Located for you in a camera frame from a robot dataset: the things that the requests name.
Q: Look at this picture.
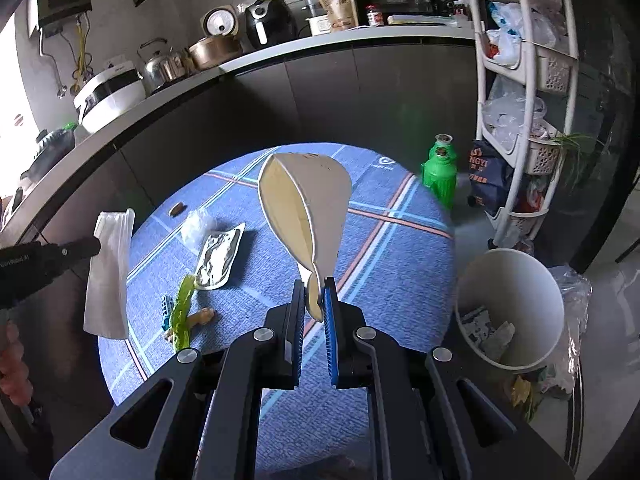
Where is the white paper napkin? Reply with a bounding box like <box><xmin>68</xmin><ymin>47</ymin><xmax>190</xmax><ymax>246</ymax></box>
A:
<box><xmin>84</xmin><ymin>208</ymin><xmax>136</xmax><ymax>340</ymax></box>

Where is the brown peanut shell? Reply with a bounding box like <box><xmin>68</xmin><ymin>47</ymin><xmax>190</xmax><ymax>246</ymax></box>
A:
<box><xmin>169</xmin><ymin>202</ymin><xmax>186</xmax><ymax>218</ymax></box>

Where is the clear plastic wrap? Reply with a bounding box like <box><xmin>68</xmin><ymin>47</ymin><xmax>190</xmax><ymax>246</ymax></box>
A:
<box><xmin>180</xmin><ymin>207</ymin><xmax>217</xmax><ymax>254</ymax></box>

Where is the white trash bin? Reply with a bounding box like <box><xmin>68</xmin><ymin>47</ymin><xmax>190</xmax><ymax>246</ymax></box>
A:
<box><xmin>454</xmin><ymin>248</ymin><xmax>565</xmax><ymax>374</ymax></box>

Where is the dark kitchen counter cabinet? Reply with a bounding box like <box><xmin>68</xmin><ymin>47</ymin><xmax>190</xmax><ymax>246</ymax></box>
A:
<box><xmin>1</xmin><ymin>26</ymin><xmax>476</xmax><ymax>246</ymax></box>

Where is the person's left hand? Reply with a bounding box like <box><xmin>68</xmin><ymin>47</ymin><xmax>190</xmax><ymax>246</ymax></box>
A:
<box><xmin>0</xmin><ymin>321</ymin><xmax>34</xmax><ymax>408</ymax></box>

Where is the beige food scrap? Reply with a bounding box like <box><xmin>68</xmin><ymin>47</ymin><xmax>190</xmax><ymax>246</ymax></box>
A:
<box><xmin>186</xmin><ymin>308</ymin><xmax>216</xmax><ymax>330</ymax></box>

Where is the green vegetable leaf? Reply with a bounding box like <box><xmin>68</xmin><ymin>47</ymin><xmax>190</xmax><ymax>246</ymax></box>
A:
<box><xmin>170</xmin><ymin>274</ymin><xmax>195</xmax><ymax>353</ymax></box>

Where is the silver foil pouch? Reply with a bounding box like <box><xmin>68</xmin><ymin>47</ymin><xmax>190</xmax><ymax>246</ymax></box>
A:
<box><xmin>194</xmin><ymin>222</ymin><xmax>245</xmax><ymax>290</ymax></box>

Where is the blue plastic scrap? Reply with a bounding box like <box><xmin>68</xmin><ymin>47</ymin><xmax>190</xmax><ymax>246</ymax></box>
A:
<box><xmin>160</xmin><ymin>295</ymin><xmax>175</xmax><ymax>333</ymax></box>

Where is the blue plaid tablecloth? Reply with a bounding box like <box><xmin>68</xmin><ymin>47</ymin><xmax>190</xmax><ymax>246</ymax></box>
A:
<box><xmin>99</xmin><ymin>143</ymin><xmax>456</xmax><ymax>479</ymax></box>

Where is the white rice cooker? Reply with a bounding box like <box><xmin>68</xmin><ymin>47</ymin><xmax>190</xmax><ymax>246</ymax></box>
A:
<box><xmin>74</xmin><ymin>61</ymin><xmax>146</xmax><ymax>134</ymax></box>

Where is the green thermos bottle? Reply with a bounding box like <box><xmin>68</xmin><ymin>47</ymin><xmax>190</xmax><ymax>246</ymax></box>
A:
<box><xmin>421</xmin><ymin>133</ymin><xmax>457</xmax><ymax>209</ymax></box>

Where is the steel kettle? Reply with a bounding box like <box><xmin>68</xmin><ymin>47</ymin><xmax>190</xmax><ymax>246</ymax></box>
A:
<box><xmin>137</xmin><ymin>37</ymin><xmax>188</xmax><ymax>94</ymax></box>

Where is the dark blue snack bag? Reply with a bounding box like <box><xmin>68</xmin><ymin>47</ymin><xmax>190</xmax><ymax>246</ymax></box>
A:
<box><xmin>469</xmin><ymin>140</ymin><xmax>513</xmax><ymax>217</ymax></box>

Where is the copper pot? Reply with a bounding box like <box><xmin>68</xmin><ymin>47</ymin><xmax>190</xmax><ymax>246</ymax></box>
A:
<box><xmin>188</xmin><ymin>35</ymin><xmax>243</xmax><ymax>70</ymax></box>

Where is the white round timer appliance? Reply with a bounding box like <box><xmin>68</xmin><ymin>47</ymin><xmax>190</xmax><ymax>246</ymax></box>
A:
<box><xmin>201</xmin><ymin>6</ymin><xmax>240</xmax><ymax>37</ymax></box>

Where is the green potted plant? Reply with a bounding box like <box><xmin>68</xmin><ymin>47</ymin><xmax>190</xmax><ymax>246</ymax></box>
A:
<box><xmin>555</xmin><ymin>132</ymin><xmax>606</xmax><ymax>188</ymax></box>

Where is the black air fryer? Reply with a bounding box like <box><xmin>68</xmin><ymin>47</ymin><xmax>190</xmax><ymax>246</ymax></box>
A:
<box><xmin>244</xmin><ymin>0</ymin><xmax>298</xmax><ymax>50</ymax></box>

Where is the red lidded jar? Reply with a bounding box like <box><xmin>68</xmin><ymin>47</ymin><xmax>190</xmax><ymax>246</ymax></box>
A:
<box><xmin>366</xmin><ymin>4</ymin><xmax>385</xmax><ymax>27</ymax></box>

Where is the brown paper bag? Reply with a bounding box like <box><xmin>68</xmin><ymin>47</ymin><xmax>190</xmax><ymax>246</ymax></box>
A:
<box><xmin>319</xmin><ymin>0</ymin><xmax>359</xmax><ymax>32</ymax></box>

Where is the white plastic storage rack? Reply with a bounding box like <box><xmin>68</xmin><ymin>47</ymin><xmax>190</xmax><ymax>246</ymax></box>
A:
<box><xmin>470</xmin><ymin>0</ymin><xmax>579</xmax><ymax>248</ymax></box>

